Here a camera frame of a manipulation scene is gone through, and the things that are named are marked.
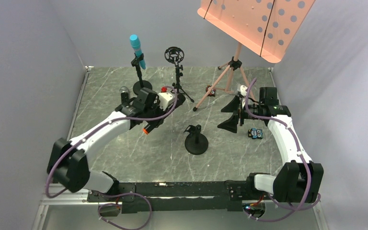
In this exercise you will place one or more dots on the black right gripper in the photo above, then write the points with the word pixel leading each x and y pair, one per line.
pixel 241 112

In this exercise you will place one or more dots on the black clip desk mic stand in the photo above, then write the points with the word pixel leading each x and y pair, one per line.
pixel 140 83

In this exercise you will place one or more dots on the black small desk mic stand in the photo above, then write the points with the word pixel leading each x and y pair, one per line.
pixel 195 143

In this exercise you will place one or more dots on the blue microphone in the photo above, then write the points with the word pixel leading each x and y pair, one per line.
pixel 136 45

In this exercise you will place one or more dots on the black microphone orange end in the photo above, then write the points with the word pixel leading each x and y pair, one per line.
pixel 151 125

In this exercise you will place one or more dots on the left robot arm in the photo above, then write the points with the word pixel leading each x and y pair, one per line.
pixel 71 160

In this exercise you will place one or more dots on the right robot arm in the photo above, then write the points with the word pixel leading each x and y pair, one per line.
pixel 299 178

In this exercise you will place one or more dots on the pink music stand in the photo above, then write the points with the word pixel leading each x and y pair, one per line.
pixel 265 27

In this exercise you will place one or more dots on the red owl toy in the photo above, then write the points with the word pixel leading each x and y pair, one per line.
pixel 210 92

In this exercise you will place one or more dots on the black microphone silver grille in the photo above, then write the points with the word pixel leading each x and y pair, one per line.
pixel 125 95

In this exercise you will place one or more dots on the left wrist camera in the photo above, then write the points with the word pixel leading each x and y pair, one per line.
pixel 166 98

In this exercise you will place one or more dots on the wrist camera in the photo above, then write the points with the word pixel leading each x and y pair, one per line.
pixel 241 92
pixel 166 98

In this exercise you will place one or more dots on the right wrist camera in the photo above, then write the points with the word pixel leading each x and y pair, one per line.
pixel 241 92

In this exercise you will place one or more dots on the black tripod shock mount stand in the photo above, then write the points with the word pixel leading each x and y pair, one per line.
pixel 175 55

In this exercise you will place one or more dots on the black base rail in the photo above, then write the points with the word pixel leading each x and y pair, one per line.
pixel 181 196

